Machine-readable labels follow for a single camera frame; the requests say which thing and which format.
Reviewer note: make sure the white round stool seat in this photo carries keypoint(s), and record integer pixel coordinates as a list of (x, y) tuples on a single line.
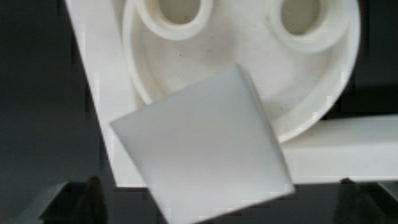
[(289, 39)]

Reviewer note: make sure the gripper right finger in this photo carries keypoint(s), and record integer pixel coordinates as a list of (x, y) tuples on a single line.
[(367, 203)]

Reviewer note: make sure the white U-shaped fence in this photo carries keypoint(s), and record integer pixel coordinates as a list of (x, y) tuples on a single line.
[(348, 149)]

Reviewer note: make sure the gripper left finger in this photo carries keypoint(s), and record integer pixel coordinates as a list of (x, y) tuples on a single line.
[(69, 204)]

